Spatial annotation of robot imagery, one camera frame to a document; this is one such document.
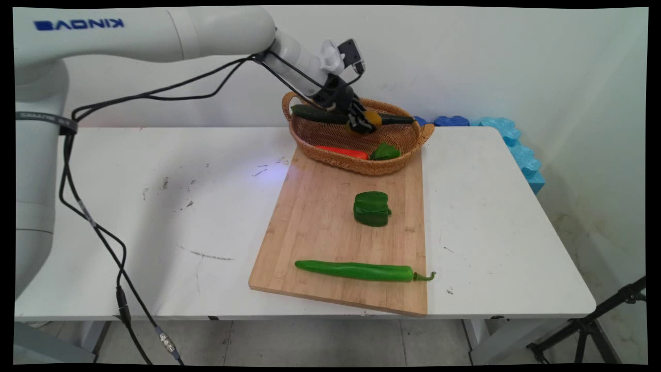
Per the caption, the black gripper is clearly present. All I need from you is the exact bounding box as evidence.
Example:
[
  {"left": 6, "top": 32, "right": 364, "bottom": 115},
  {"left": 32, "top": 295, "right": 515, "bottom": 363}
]
[{"left": 311, "top": 74, "right": 376, "bottom": 136}]

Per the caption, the yellow brown potato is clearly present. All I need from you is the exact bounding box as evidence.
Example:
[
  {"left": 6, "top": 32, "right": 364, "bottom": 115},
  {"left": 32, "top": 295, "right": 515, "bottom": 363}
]
[{"left": 360, "top": 110, "right": 384, "bottom": 131}]

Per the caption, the woven wicker basket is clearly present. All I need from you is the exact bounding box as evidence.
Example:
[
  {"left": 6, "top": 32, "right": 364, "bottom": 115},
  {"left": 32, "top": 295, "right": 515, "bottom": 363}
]
[{"left": 281, "top": 91, "right": 436, "bottom": 177}]

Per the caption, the red carrot in basket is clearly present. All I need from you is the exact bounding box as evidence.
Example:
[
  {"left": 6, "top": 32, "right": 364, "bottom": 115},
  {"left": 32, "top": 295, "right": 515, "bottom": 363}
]
[{"left": 316, "top": 144, "right": 370, "bottom": 160}]

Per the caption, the small green bell pepper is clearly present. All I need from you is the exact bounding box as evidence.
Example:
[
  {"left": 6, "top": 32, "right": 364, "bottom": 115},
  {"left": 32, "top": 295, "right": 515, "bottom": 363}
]
[{"left": 369, "top": 143, "right": 401, "bottom": 161}]

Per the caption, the dark green cucumber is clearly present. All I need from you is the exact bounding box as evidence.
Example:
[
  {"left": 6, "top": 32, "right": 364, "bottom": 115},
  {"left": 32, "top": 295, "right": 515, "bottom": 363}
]
[{"left": 290, "top": 104, "right": 416, "bottom": 126}]

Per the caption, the dark blue foam mat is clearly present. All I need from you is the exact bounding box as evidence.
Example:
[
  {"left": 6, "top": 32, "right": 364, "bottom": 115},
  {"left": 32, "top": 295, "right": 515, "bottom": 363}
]
[{"left": 413, "top": 115, "right": 471, "bottom": 128}]

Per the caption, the large green bell pepper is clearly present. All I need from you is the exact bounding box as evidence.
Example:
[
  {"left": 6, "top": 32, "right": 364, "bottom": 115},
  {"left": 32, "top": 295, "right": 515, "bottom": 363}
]
[{"left": 353, "top": 191, "right": 392, "bottom": 228}]

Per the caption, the wooden cutting board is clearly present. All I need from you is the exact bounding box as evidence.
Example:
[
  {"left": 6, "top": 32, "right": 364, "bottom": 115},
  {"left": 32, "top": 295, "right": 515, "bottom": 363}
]
[{"left": 248, "top": 146, "right": 429, "bottom": 317}]

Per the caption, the long green chili pepper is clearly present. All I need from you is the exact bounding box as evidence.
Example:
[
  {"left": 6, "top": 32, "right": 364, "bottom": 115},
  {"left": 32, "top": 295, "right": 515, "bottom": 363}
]
[{"left": 294, "top": 259, "right": 437, "bottom": 283}]

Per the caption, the light blue foam mat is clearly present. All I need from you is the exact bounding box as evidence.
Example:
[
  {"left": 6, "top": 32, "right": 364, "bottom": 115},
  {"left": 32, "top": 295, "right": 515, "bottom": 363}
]
[{"left": 471, "top": 117, "right": 547, "bottom": 196}]

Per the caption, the white table leg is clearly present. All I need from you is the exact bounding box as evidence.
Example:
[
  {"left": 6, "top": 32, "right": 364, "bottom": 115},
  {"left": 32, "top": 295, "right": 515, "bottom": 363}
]
[{"left": 461, "top": 317, "right": 571, "bottom": 365}]

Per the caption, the black tripod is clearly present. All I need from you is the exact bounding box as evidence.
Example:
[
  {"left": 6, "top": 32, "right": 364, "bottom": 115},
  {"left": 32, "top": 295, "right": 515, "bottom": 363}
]
[{"left": 526, "top": 276, "right": 648, "bottom": 365}]

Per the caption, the grey table leg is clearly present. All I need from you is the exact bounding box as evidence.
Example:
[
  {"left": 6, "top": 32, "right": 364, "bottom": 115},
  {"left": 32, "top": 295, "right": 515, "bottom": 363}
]
[{"left": 14, "top": 320, "right": 112, "bottom": 365}]

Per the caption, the black wrist camera white mount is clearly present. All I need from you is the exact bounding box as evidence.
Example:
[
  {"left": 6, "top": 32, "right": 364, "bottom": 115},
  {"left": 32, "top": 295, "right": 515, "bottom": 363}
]
[{"left": 319, "top": 38, "right": 366, "bottom": 77}]

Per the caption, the black cable silver connector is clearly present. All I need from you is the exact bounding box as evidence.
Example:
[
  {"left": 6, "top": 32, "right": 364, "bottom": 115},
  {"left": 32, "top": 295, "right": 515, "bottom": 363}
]
[{"left": 58, "top": 51, "right": 331, "bottom": 365}]

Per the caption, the black velcro strap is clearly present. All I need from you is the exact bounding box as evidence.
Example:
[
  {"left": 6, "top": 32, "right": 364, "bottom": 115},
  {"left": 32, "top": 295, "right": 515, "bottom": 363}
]
[{"left": 15, "top": 111, "right": 78, "bottom": 136}]

